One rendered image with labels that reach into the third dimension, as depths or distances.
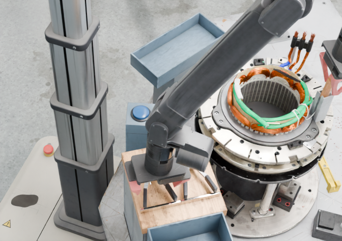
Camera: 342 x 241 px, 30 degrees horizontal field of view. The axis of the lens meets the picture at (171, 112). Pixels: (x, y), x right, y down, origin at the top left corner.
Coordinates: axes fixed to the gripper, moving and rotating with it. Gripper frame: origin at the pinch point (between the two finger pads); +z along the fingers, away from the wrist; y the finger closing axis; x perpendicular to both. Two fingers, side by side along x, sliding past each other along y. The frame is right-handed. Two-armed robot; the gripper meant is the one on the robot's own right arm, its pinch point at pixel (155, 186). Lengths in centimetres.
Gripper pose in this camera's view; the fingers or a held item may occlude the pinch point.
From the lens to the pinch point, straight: 136.6
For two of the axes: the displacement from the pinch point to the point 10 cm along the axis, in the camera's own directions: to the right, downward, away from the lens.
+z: -0.8, 5.9, 8.0
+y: 9.6, -1.7, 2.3
